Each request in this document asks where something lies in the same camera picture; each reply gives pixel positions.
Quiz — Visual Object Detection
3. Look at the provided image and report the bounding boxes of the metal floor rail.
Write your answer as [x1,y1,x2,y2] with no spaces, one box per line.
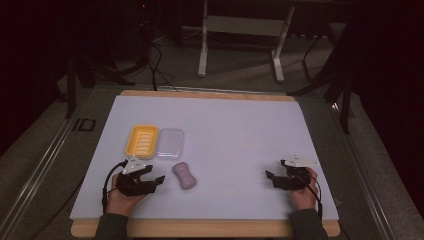
[328,102,399,240]
[0,89,96,240]

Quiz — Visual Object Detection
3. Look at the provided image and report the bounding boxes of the person's right hand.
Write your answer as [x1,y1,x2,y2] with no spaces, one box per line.
[289,167,320,212]

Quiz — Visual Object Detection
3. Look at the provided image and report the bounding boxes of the black floor cables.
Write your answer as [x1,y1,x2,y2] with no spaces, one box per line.
[145,41,179,92]

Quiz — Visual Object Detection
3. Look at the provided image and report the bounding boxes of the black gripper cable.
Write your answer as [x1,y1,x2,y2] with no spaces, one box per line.
[293,171,324,220]
[101,159,129,215]

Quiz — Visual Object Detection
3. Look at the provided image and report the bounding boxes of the clear plastic soap dish lid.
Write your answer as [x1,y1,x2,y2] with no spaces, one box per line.
[155,128,185,160]

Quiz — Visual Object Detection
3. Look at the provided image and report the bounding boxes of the white metal desk frame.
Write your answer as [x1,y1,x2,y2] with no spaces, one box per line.
[197,0,297,84]

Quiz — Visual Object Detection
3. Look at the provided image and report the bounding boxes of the wooden table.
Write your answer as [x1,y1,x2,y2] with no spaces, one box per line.
[70,89,342,239]

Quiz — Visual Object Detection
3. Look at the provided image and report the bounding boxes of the black metal stand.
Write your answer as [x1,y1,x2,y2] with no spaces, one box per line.
[63,54,136,120]

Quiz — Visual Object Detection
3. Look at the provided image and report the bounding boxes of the white table mat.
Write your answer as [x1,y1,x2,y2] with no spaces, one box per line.
[69,95,340,222]

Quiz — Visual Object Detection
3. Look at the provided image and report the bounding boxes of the black chair frame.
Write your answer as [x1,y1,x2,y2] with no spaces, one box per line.
[287,23,356,135]

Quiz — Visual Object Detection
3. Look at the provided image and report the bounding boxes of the person's left hand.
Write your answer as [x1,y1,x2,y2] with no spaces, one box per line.
[105,173,148,218]

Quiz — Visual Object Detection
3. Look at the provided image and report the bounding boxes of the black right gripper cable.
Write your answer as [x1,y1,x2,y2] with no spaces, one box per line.
[293,171,324,220]

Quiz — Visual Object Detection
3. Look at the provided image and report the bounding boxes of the yellow soap dish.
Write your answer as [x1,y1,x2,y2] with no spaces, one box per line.
[125,124,160,160]

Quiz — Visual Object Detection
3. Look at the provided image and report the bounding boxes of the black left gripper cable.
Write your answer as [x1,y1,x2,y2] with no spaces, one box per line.
[101,159,129,215]

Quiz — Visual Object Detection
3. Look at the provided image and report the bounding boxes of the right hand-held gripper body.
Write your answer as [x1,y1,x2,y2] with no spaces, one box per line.
[276,154,318,192]

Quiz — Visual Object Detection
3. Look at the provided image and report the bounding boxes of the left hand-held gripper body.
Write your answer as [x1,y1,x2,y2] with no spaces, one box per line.
[115,155,158,198]

